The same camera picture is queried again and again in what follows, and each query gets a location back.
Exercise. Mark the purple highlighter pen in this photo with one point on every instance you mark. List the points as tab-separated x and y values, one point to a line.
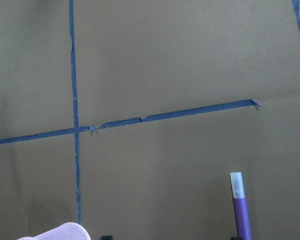
240	206

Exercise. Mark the pink mesh pen holder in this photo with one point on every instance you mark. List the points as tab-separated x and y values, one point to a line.
66	231

